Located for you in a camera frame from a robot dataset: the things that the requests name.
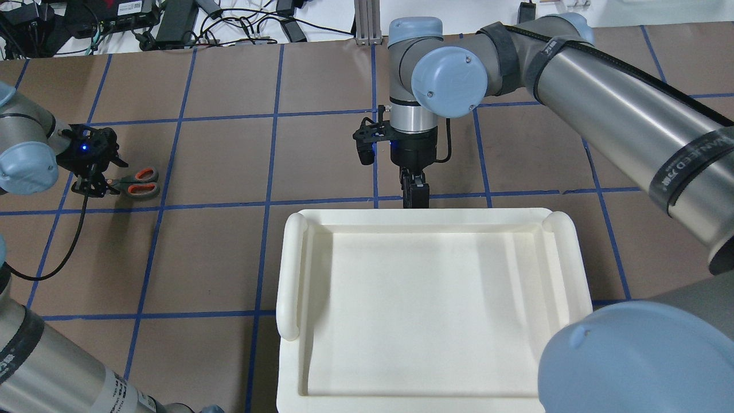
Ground aluminium frame post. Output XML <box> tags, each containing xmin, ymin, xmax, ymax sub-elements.
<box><xmin>354</xmin><ymin>1</ymin><xmax>383</xmax><ymax>45</ymax></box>

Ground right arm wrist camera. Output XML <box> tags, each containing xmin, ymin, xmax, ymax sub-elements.
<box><xmin>352</xmin><ymin>104</ymin><xmax>392</xmax><ymax>166</ymax></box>

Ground cream plastic tray lid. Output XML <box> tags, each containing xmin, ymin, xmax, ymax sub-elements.
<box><xmin>276</xmin><ymin>208</ymin><xmax>592</xmax><ymax>412</ymax></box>

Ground small black power brick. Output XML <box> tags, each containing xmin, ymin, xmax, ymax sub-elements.
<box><xmin>279</xmin><ymin>19</ymin><xmax>309</xmax><ymax>44</ymax></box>

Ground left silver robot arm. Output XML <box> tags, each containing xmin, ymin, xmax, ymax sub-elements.
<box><xmin>1</xmin><ymin>82</ymin><xmax>192</xmax><ymax>412</ymax></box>

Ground black power adapter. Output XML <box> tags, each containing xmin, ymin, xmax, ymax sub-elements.
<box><xmin>155</xmin><ymin>1</ymin><xmax>198</xmax><ymax>50</ymax></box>

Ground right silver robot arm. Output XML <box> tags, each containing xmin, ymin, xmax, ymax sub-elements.
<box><xmin>444</xmin><ymin>14</ymin><xmax>732</xmax><ymax>412</ymax></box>

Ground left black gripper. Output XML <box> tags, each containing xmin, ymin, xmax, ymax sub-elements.
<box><xmin>57</xmin><ymin>125</ymin><xmax>129</xmax><ymax>198</ymax></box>

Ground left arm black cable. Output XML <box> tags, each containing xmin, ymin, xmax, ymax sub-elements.
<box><xmin>5</xmin><ymin>194</ymin><xmax>90</xmax><ymax>282</ymax></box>

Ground grey orange scissors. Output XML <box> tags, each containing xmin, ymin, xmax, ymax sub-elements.
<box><xmin>107</xmin><ymin>167</ymin><xmax>161</xmax><ymax>200</ymax></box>

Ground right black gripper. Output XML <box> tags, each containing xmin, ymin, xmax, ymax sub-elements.
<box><xmin>390</xmin><ymin>133</ymin><xmax>438</xmax><ymax>209</ymax></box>

